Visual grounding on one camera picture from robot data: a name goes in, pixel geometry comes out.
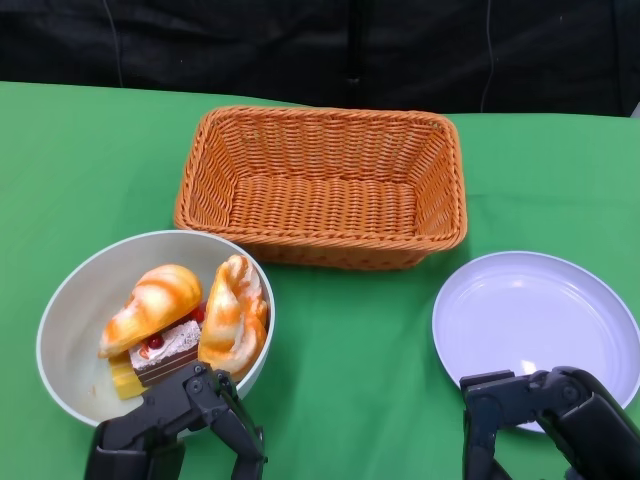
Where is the orange white croissant bread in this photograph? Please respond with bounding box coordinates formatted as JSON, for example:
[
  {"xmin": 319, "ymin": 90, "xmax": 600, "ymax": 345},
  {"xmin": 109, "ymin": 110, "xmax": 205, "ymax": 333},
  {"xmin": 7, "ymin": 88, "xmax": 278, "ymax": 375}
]
[{"xmin": 97, "ymin": 264, "xmax": 204, "ymax": 359}]

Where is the pale green bowl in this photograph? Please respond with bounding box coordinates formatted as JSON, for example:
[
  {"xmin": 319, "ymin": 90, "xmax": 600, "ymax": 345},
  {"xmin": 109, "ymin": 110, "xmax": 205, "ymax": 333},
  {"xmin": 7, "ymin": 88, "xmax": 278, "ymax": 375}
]
[{"xmin": 35, "ymin": 229, "xmax": 276, "ymax": 441}]

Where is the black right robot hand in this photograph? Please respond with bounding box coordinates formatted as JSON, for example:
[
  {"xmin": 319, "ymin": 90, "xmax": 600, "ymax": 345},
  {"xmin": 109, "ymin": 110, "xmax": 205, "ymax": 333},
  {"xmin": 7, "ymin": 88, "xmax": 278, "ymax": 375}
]
[{"xmin": 459, "ymin": 366, "xmax": 640, "ymax": 480}]

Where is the lavender round plate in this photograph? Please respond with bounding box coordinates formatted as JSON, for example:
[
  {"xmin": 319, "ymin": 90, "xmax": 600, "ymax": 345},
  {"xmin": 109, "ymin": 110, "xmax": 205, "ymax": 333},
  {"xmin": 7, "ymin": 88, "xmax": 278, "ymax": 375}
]
[{"xmin": 431, "ymin": 250, "xmax": 640, "ymax": 434}]

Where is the orange wicker basket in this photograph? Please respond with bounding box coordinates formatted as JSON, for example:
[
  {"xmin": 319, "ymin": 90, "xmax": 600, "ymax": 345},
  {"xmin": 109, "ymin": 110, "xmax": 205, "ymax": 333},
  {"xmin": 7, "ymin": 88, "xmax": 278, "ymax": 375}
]
[{"xmin": 173, "ymin": 104, "xmax": 469, "ymax": 271}]

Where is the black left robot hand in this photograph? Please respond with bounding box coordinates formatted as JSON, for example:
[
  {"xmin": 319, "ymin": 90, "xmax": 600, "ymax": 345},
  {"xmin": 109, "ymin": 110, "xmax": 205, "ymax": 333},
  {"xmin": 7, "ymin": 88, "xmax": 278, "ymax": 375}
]
[{"xmin": 89, "ymin": 362, "xmax": 269, "ymax": 480}]

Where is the green tablecloth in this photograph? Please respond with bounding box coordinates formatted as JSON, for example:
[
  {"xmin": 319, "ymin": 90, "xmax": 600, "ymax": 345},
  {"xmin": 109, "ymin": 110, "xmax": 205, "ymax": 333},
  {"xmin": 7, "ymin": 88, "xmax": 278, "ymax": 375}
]
[{"xmin": 0, "ymin": 79, "xmax": 640, "ymax": 480}]

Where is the chocolate cake slice with cherry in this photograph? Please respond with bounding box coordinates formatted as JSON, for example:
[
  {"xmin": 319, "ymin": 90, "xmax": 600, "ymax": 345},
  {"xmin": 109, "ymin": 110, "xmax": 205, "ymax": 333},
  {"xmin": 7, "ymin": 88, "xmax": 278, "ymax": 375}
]
[{"xmin": 128, "ymin": 320, "xmax": 202, "ymax": 387}]

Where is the orange ring doughnut bread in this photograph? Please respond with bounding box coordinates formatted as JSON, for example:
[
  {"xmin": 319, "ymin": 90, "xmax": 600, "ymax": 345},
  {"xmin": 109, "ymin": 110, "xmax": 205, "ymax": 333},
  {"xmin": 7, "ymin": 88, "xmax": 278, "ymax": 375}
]
[{"xmin": 197, "ymin": 254, "xmax": 270, "ymax": 381}]

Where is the black backdrop curtain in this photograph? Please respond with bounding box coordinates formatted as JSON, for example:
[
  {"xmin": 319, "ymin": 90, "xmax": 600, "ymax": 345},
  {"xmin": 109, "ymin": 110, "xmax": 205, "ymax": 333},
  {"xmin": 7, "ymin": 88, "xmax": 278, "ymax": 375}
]
[{"xmin": 0, "ymin": 0, "xmax": 640, "ymax": 120}]

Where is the yellow cake slice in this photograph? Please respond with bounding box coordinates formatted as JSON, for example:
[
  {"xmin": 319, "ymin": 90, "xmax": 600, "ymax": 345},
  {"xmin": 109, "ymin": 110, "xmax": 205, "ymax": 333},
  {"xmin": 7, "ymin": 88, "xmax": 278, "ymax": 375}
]
[{"xmin": 109, "ymin": 352, "xmax": 144, "ymax": 401}]

